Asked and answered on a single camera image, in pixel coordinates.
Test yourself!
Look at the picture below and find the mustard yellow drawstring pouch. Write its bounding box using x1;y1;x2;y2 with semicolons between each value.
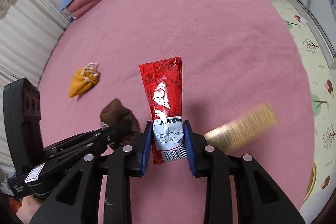
68;63;100;98

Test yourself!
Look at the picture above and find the person's hand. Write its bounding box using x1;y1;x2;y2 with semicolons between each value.
16;196;43;224

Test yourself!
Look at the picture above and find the yellow trash bin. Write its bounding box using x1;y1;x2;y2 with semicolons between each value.
303;161;317;203

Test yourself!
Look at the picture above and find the pink bed sheet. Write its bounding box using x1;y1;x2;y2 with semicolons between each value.
37;0;316;224

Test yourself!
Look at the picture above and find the red snack wrapper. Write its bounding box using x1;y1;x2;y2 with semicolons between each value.
139;57;187;165

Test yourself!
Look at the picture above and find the small gold box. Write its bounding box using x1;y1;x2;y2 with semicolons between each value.
204;103;278;153

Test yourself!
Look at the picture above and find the brown printed sock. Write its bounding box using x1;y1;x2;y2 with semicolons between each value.
100;98;141;151

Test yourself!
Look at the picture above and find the folded pink blanket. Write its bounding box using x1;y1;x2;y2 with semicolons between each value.
67;0;101;20

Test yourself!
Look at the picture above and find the cream patterned play mat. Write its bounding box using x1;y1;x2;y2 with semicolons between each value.
270;0;335;211

